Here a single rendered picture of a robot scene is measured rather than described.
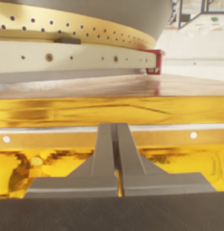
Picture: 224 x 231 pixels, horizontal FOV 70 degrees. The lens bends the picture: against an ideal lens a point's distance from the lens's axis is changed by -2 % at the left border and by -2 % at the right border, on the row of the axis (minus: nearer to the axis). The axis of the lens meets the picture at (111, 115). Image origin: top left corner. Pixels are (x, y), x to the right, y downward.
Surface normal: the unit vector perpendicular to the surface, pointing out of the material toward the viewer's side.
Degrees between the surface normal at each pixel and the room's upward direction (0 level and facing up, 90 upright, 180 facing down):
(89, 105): 90
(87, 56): 90
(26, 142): 90
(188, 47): 90
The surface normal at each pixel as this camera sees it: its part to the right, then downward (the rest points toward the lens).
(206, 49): 0.01, 0.29
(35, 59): 0.56, 0.23
